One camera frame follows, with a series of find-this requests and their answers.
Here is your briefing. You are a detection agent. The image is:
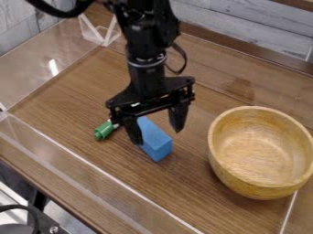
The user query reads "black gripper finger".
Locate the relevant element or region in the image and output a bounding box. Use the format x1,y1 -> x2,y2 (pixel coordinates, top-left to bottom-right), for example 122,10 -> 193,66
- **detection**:
120,116 -> 142,145
168,102 -> 188,133

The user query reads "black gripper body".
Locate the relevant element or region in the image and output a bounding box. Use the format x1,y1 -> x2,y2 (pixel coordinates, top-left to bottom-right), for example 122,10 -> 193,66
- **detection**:
105,65 -> 195,122

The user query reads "blue foam block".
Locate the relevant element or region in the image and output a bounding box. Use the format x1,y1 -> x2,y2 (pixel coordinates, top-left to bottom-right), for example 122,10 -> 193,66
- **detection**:
136,117 -> 172,162

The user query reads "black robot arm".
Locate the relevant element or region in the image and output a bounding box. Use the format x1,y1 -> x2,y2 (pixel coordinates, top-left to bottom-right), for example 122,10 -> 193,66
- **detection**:
102,0 -> 195,145

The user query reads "brown wooden bowl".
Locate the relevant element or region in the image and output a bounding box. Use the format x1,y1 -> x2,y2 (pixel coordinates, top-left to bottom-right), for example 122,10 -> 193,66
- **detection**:
207,106 -> 313,200

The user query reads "green white dry-erase marker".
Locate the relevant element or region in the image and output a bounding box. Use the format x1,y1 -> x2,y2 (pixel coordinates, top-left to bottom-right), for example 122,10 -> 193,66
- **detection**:
93,120 -> 118,141

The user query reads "clear acrylic tray wall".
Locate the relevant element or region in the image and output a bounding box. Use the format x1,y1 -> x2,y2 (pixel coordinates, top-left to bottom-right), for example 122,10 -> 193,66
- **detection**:
0,19 -> 313,234

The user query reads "black cable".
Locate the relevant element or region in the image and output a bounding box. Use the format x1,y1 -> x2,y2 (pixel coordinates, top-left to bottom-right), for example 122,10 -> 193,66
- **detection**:
0,204 -> 41,234

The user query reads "black metal table bracket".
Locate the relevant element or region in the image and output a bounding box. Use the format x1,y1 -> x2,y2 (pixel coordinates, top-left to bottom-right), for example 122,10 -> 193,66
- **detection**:
26,191 -> 66,234

